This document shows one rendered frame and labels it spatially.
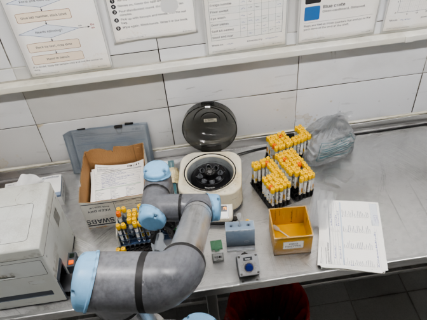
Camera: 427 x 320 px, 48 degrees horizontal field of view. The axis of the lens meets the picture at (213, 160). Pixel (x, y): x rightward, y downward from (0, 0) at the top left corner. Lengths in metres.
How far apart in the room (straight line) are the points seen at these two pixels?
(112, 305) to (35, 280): 0.72
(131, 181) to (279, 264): 0.66
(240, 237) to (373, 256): 0.45
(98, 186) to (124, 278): 1.05
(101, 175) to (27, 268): 0.56
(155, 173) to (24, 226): 0.46
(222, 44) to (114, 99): 0.47
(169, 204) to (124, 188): 0.64
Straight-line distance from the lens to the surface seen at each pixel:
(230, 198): 1.75
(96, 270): 0.92
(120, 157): 1.98
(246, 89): 1.90
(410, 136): 2.21
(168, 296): 0.91
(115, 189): 1.89
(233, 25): 1.73
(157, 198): 1.28
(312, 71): 1.93
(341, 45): 1.86
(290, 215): 1.74
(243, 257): 1.60
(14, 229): 1.57
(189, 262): 0.93
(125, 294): 0.91
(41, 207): 1.59
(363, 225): 1.80
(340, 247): 1.73
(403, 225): 1.86
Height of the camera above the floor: 2.27
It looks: 44 degrees down
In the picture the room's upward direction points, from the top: 6 degrees counter-clockwise
